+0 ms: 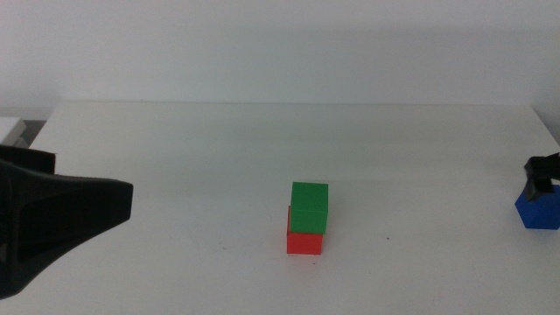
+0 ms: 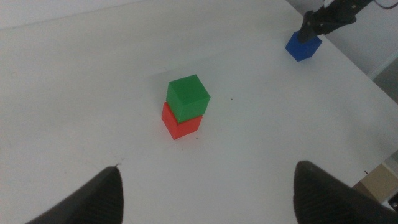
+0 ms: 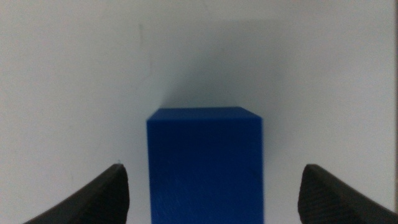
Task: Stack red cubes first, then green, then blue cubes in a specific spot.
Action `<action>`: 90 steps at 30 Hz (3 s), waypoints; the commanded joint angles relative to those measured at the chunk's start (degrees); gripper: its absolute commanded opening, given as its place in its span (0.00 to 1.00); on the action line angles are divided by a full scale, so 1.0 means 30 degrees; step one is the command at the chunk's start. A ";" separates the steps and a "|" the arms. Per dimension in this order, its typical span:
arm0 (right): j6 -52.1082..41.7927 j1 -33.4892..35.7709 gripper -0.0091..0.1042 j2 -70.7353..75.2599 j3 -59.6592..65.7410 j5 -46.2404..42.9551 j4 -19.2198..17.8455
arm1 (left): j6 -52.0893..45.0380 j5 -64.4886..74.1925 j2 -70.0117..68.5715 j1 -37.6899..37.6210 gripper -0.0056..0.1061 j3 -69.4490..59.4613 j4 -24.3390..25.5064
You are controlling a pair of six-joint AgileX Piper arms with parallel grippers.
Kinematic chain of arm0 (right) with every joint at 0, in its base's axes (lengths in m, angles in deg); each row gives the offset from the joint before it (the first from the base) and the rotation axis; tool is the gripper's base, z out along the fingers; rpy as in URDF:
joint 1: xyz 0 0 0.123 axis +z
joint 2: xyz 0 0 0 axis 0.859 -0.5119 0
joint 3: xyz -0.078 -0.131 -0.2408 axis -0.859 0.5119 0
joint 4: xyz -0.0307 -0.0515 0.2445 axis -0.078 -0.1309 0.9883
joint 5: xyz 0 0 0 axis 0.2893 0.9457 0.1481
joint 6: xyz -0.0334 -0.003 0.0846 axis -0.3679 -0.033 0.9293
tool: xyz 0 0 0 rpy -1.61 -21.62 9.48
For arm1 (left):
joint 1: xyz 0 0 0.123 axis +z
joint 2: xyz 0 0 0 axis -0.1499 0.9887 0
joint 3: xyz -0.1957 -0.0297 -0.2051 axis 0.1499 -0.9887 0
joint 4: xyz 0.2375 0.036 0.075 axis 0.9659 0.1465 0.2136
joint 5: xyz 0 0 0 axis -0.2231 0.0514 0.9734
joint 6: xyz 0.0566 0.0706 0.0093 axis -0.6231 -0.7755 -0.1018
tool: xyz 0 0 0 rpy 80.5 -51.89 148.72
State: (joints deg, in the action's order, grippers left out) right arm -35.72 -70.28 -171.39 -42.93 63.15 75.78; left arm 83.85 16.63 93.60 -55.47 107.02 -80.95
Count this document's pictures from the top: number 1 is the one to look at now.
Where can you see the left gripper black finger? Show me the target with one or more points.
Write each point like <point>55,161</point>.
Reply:
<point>52,214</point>
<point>30,159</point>

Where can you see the blue cube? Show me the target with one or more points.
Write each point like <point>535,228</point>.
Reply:
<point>542,214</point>

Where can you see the red cube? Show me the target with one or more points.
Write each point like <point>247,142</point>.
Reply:
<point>304,243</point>

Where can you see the green cube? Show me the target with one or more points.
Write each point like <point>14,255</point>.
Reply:
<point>309,207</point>

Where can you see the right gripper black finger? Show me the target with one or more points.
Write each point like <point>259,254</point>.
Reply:
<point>539,186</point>

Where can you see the white side table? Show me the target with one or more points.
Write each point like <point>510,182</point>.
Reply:
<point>9,129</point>

